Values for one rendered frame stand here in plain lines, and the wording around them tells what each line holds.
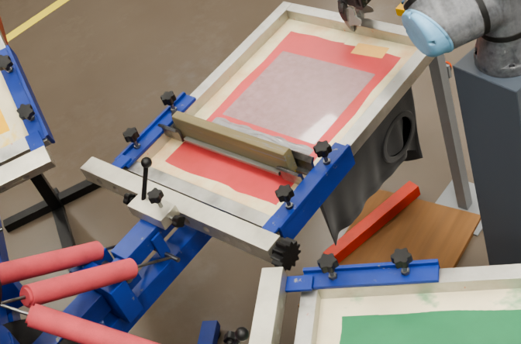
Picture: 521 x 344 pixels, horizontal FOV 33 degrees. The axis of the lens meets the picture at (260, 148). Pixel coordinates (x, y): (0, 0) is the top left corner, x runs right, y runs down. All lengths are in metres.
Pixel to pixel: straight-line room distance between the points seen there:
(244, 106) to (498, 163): 0.76
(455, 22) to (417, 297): 0.59
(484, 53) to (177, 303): 1.82
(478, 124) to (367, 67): 0.49
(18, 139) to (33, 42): 2.82
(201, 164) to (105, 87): 2.25
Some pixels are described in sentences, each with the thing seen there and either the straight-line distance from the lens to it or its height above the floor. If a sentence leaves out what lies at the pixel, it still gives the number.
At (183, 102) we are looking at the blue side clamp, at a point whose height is 1.00.
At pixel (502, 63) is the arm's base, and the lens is 1.98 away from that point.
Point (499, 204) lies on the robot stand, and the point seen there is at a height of 0.77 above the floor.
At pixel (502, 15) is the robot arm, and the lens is 1.90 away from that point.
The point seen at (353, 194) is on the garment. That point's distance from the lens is 2.46.
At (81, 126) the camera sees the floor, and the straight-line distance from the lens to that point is 4.42.
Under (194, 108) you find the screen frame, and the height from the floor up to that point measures 0.97.
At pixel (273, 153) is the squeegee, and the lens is 2.18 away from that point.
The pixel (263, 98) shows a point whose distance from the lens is 2.52.
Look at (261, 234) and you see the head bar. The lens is 2.02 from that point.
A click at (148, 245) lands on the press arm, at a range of 2.16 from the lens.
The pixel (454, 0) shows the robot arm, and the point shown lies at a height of 1.42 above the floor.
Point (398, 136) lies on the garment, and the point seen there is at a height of 0.74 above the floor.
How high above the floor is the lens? 2.50
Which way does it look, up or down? 41 degrees down
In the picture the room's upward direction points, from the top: 22 degrees counter-clockwise
